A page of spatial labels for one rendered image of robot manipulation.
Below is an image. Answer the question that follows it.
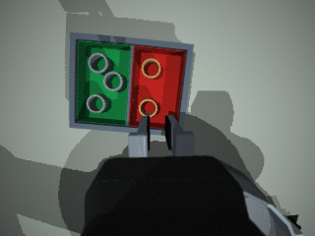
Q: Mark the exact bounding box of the grey round turntable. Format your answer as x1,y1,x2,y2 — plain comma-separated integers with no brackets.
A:
220,160,303,236

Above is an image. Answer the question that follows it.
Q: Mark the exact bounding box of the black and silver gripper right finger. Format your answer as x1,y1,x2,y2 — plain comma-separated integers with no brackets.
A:
165,115,195,156

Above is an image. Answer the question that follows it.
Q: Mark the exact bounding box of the red and green divided bin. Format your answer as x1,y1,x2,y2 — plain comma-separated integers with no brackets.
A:
69,32,194,136

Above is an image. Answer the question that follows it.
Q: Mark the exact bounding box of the bronze bushing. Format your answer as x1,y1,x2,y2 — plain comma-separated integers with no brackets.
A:
142,58,160,79
139,98,158,117

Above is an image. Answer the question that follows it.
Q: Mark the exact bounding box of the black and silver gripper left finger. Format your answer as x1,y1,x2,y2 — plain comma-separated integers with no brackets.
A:
128,116,150,157

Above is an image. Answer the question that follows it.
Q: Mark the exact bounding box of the dark grey metal sleeve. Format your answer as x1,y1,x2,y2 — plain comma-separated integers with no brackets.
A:
89,53,111,74
87,93,109,113
103,72,125,91

